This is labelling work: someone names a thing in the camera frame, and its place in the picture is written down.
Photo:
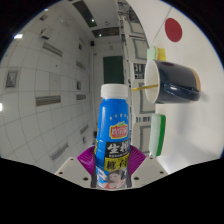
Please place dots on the green chalkboard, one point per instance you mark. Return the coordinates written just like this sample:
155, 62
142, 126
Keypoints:
113, 68

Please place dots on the dark wall window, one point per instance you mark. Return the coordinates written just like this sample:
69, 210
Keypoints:
85, 12

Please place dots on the classroom desks and chairs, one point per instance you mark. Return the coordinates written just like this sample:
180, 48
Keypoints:
136, 46

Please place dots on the green and white sponge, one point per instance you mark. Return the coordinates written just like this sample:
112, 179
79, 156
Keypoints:
157, 133

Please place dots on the dark door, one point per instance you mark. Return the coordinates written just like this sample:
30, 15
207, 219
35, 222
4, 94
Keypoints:
106, 32

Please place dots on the blue drink bottle white cap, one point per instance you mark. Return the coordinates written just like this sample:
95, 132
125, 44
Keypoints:
111, 133

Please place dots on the flat round red coaster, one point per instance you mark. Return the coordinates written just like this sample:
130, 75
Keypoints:
173, 30

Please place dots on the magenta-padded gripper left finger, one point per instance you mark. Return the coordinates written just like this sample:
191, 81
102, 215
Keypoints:
71, 171

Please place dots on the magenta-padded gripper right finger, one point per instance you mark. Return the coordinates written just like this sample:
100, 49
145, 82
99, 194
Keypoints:
150, 170

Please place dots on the dark blue mug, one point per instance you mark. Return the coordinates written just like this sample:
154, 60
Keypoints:
176, 83

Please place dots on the ceiling lights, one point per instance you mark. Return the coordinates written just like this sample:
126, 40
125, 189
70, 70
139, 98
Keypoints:
48, 100

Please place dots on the wooden stick in mug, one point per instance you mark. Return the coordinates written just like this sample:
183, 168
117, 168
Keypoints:
143, 88

